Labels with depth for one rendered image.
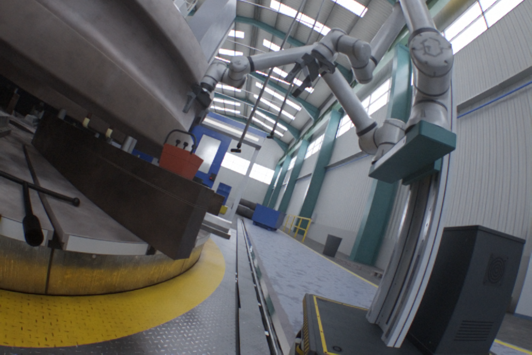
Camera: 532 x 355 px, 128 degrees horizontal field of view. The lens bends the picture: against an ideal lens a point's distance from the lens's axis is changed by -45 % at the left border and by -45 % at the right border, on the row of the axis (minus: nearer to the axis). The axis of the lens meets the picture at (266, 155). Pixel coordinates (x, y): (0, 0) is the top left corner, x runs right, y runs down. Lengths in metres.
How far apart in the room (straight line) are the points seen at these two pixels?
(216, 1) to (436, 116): 6.96
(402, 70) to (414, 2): 11.90
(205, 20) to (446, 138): 6.50
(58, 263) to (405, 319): 1.31
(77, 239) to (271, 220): 9.91
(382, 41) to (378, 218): 9.07
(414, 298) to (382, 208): 9.11
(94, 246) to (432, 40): 1.43
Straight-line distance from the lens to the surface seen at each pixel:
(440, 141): 0.86
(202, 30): 6.62
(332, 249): 8.11
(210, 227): 2.27
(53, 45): 1.44
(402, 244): 1.21
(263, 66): 1.22
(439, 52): 0.85
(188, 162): 1.16
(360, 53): 0.96
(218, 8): 7.17
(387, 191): 10.19
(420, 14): 1.05
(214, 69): 1.30
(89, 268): 1.14
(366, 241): 9.73
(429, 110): 0.92
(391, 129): 1.37
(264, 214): 10.66
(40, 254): 1.03
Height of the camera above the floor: 0.67
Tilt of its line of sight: 13 degrees up
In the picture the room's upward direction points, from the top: 21 degrees clockwise
